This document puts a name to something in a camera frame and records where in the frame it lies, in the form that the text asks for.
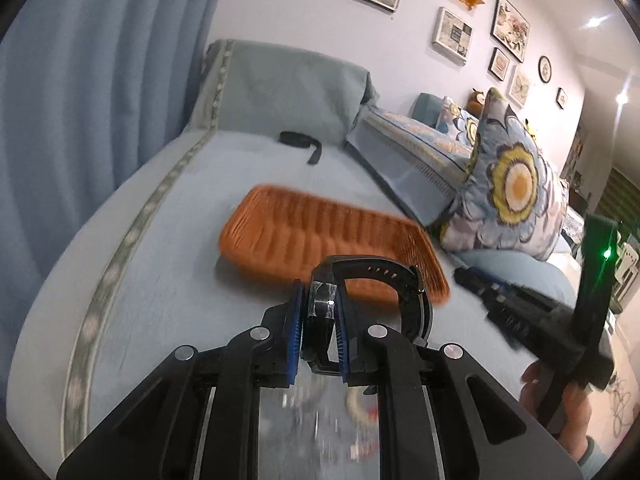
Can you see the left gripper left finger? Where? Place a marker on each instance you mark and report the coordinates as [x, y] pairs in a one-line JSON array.
[[197, 411]]

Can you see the small dark framed picture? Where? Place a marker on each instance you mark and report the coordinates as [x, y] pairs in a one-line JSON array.
[[499, 64]]

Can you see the teal headboard cover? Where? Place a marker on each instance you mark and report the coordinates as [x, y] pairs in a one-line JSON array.
[[260, 88]]

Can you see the brown wicker basket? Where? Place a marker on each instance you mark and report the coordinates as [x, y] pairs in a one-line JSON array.
[[279, 235]]

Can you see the butterfly light framed picture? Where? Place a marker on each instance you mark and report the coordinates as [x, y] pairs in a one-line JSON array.
[[519, 86]]

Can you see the black wrist watch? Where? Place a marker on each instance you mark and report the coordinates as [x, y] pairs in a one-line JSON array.
[[370, 304]]

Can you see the floral framed picture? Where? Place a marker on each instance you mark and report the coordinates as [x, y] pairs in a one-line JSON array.
[[511, 29]]

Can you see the small floral pillow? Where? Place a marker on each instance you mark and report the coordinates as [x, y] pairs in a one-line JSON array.
[[456, 123]]

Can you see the blue curtain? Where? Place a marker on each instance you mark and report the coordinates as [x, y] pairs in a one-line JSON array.
[[91, 90]]

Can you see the teal cushion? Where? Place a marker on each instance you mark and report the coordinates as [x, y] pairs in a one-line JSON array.
[[558, 277]]

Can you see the right hand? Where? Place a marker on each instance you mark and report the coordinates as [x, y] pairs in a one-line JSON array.
[[577, 409]]

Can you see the striped blue pillow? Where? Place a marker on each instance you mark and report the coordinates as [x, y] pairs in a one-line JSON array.
[[420, 168]]

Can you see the white framed picture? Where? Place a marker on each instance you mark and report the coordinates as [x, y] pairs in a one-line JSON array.
[[452, 36]]

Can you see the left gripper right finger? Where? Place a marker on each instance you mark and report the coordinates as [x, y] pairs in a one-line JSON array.
[[442, 416]]

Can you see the tiny framed picture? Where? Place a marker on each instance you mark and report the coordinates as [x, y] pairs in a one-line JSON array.
[[560, 98]]

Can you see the large floral pillow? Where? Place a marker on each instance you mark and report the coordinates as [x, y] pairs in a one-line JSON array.
[[511, 198]]

